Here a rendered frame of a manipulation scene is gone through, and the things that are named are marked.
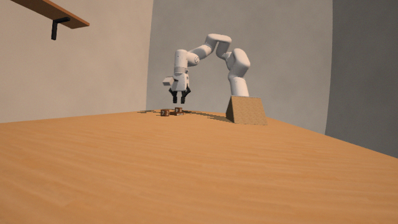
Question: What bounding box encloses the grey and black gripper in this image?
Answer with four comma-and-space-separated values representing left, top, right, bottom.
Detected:
169, 72, 191, 104

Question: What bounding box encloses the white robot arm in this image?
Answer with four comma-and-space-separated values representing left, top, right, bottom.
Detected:
174, 34, 250, 96

